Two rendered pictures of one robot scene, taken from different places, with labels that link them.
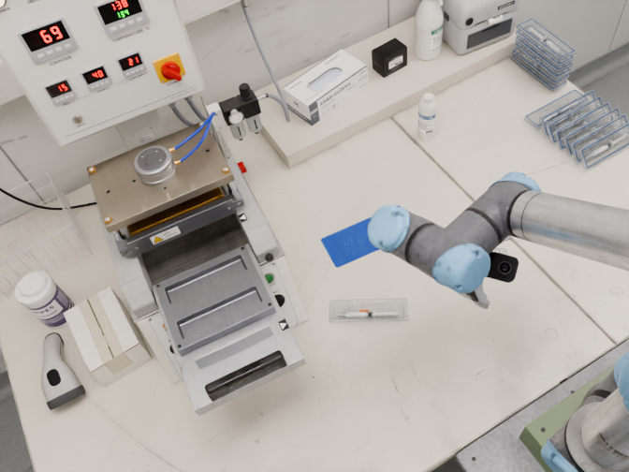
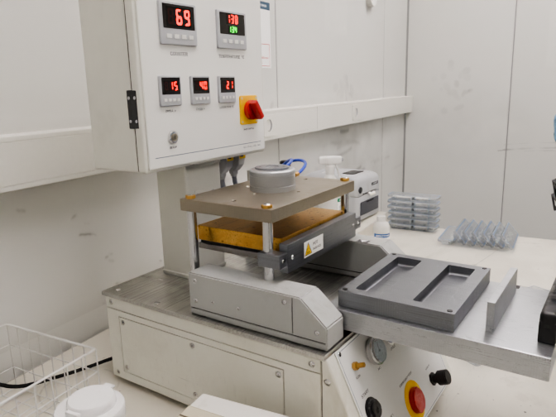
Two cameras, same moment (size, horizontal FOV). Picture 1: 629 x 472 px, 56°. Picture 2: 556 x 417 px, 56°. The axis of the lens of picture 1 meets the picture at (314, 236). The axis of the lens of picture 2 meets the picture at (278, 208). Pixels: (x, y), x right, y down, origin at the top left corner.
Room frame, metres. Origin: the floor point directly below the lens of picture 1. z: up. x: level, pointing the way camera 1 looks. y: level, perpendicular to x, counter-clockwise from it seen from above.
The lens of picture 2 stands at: (0.19, 0.86, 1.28)
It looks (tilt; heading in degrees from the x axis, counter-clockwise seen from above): 13 degrees down; 320
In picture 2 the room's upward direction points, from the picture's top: 2 degrees counter-clockwise
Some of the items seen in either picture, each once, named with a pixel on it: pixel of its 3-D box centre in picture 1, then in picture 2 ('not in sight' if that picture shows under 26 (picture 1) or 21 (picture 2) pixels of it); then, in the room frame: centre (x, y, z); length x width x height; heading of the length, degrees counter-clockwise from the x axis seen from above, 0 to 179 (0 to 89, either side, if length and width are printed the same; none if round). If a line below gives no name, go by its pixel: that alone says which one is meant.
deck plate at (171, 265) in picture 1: (180, 213); (260, 285); (0.91, 0.30, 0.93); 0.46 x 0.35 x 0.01; 15
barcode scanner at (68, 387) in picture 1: (54, 366); not in sight; (0.65, 0.64, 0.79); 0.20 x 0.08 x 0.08; 20
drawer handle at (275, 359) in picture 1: (245, 375); (555, 306); (0.45, 0.17, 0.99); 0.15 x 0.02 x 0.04; 105
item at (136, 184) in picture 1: (167, 165); (265, 199); (0.91, 0.28, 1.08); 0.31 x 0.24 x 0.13; 105
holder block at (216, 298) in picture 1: (213, 298); (417, 285); (0.62, 0.22, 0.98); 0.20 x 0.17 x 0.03; 105
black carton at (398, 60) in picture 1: (389, 57); not in sight; (1.42, -0.33, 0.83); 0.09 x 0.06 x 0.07; 114
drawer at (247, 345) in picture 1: (223, 319); (448, 299); (0.58, 0.21, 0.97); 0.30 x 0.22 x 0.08; 15
